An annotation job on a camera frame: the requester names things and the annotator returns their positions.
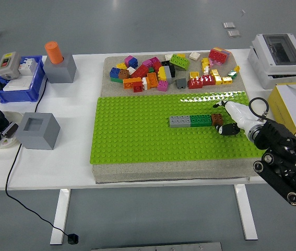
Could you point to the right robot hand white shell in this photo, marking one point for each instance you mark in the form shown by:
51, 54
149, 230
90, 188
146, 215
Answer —
240, 115

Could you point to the brown toy brick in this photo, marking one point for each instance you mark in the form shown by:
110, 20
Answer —
123, 74
217, 119

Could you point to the lime green toy brick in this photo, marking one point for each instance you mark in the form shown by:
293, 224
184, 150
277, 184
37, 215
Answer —
179, 61

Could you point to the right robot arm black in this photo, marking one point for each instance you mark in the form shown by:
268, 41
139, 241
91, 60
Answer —
275, 134

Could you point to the dark green toy brick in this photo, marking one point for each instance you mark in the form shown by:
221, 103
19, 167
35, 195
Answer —
200, 121

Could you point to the curved red toy brick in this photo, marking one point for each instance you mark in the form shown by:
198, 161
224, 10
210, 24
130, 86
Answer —
195, 83

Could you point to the pink toy brick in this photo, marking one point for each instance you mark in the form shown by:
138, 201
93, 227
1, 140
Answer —
163, 85
217, 62

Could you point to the large red toy brick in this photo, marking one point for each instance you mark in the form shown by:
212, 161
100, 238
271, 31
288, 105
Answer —
217, 55

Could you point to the dark grey toy brick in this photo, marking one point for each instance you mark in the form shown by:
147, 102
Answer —
181, 83

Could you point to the white toy brick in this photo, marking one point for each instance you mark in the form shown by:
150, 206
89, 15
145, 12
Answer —
131, 70
194, 55
145, 83
168, 56

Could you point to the black toy brick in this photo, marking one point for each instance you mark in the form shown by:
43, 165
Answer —
173, 70

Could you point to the metal floor plate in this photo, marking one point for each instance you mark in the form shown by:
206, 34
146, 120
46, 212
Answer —
228, 25
234, 33

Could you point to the curved yellow toy brick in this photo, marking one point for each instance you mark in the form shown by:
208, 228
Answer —
162, 72

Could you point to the small green toy brick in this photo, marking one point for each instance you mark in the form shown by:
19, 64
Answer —
151, 70

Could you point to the magenta toy brick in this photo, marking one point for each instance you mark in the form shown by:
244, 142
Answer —
129, 60
147, 62
154, 60

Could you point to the green studded baseplate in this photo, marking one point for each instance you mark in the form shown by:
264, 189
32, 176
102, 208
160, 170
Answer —
137, 136

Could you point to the small red toy brick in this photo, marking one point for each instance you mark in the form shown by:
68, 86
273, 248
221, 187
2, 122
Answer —
137, 88

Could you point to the long red toy brick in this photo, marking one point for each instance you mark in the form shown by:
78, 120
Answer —
139, 71

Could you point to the long orange toy brick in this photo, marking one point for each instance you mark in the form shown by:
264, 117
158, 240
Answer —
132, 83

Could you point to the blue toy brick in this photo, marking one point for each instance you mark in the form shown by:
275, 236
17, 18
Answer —
134, 64
115, 72

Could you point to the flat green toy brick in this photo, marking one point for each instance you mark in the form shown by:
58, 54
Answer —
116, 79

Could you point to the long grey metal plate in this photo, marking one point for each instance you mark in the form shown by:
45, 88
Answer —
158, 247

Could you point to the yellow white carton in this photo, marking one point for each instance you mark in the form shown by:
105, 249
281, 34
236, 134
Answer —
294, 104

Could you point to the grey-brown foam mat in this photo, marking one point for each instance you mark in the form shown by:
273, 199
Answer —
163, 171

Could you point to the white table leg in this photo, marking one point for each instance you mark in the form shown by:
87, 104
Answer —
245, 211
60, 217

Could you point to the grey block holding cylinder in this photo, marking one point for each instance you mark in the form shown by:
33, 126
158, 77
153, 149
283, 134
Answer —
61, 72

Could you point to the orange cylinder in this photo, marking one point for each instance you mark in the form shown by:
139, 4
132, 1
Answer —
53, 53

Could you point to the grey cube with square hole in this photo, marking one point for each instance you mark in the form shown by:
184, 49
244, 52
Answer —
38, 139

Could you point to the white circuit breaker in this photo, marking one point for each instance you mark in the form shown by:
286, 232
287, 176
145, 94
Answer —
27, 68

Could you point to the blue plastic bin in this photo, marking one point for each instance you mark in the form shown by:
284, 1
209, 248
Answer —
17, 96

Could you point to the white dish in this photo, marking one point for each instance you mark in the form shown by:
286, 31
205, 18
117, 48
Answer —
13, 116

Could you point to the small dark box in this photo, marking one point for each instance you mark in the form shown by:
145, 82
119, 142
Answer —
11, 130

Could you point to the white electrical enclosure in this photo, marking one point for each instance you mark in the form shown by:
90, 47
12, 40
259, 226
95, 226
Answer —
267, 78

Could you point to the white flat switch panel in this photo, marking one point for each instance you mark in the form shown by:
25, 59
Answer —
17, 85

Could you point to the grey switch box red button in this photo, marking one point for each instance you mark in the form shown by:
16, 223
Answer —
8, 69

